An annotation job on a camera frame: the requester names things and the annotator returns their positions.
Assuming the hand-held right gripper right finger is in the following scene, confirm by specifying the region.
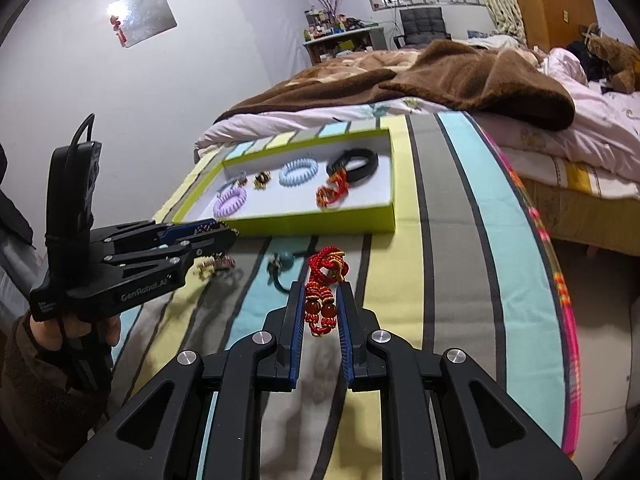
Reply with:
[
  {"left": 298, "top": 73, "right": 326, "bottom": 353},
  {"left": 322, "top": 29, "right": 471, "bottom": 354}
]
[{"left": 337, "top": 281, "right": 583, "bottom": 480}]

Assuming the wooden wardrobe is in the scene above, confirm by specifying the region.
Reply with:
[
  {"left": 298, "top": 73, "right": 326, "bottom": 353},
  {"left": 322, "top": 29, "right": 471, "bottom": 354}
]
[{"left": 505, "top": 0, "right": 598, "bottom": 53}]

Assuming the cluster of desk bottles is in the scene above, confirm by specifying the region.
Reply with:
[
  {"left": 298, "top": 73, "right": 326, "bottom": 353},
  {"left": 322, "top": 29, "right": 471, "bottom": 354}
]
[{"left": 303, "top": 5, "right": 378, "bottom": 41}]

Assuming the wall mirror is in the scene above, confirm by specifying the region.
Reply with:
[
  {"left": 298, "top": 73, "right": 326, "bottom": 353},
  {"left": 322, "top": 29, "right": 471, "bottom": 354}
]
[{"left": 106, "top": 0, "right": 178, "bottom": 50}]

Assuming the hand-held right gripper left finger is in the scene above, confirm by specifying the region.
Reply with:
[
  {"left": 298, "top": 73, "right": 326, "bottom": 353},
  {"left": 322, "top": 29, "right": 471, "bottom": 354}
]
[{"left": 57, "top": 281, "right": 307, "bottom": 480}]

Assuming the white cabinet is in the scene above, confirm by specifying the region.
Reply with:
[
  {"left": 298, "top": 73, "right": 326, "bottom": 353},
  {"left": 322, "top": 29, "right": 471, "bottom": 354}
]
[{"left": 617, "top": 292, "right": 640, "bottom": 436}]

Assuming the yellow mattress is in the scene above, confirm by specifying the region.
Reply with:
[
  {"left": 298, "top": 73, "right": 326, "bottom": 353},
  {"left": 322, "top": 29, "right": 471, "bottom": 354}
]
[{"left": 520, "top": 175, "right": 640, "bottom": 258}]

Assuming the blue coil hair tie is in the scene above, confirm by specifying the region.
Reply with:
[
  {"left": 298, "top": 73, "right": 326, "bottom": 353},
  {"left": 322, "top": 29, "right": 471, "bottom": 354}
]
[{"left": 278, "top": 158, "right": 319, "bottom": 188}]

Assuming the brown teddy bear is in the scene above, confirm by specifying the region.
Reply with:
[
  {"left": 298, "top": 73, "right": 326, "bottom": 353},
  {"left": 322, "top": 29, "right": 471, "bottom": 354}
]
[{"left": 585, "top": 22, "right": 640, "bottom": 95}]

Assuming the red amber bead bracelet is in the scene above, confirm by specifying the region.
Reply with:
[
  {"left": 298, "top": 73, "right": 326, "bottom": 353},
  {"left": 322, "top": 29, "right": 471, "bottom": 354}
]
[{"left": 304, "top": 247, "right": 348, "bottom": 338}]

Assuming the brown fleece blanket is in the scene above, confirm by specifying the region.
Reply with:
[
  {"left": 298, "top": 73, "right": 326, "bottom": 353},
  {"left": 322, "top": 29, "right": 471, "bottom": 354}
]
[{"left": 215, "top": 40, "right": 576, "bottom": 131}]

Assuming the dark clothing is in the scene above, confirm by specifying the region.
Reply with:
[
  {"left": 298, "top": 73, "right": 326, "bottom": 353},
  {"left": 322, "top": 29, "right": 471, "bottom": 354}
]
[{"left": 567, "top": 40, "right": 608, "bottom": 81}]

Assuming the white desk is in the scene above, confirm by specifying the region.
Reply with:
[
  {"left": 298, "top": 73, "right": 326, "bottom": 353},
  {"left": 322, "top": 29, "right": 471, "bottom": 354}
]
[{"left": 302, "top": 25, "right": 386, "bottom": 66}]

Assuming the black office chair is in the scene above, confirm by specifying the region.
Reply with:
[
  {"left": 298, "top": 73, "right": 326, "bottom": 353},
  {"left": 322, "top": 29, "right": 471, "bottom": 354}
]
[{"left": 395, "top": 6, "right": 453, "bottom": 51}]

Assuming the striped bedsheet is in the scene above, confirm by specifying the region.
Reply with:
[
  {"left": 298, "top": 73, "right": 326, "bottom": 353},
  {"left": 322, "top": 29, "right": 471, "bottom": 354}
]
[{"left": 107, "top": 110, "right": 583, "bottom": 480}]

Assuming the patterned curtain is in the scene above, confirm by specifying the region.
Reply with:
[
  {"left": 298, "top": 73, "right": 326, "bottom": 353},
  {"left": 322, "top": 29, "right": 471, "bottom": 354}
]
[{"left": 470, "top": 0, "right": 528, "bottom": 48}]

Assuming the red gold knot bracelet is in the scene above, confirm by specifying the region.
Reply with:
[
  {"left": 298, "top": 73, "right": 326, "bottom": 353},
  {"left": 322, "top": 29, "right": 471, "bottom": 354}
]
[{"left": 315, "top": 170, "right": 351, "bottom": 209}]

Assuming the black smart band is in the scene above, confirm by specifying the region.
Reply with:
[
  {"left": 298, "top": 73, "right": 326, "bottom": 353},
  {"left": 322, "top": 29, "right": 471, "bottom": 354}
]
[{"left": 326, "top": 148, "right": 379, "bottom": 186}]

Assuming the green cardboard box tray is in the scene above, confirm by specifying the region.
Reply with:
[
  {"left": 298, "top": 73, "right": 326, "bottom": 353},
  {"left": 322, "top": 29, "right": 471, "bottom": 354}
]
[{"left": 170, "top": 127, "right": 397, "bottom": 237}]

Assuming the teal bead hair tie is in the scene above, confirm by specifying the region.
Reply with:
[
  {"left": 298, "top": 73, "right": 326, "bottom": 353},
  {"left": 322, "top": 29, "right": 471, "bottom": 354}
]
[{"left": 267, "top": 250, "right": 313, "bottom": 291}]

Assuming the person's left forearm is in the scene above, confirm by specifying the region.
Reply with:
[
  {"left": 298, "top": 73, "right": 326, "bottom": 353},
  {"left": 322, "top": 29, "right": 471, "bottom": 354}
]
[{"left": 0, "top": 312, "right": 121, "bottom": 466}]

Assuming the purple coil hair tie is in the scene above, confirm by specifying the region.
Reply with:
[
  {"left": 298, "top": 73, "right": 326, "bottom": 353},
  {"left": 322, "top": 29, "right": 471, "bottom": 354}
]
[{"left": 213, "top": 186, "right": 248, "bottom": 219}]

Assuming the person's left hand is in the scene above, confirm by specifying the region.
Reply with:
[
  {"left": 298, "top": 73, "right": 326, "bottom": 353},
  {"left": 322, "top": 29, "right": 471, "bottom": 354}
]
[{"left": 27, "top": 312, "right": 122, "bottom": 356}]

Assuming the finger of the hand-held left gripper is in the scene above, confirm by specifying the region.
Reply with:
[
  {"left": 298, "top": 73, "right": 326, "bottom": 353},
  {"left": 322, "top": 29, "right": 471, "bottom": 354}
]
[
  {"left": 107, "top": 217, "right": 223, "bottom": 247},
  {"left": 102, "top": 231, "right": 237, "bottom": 281}
]

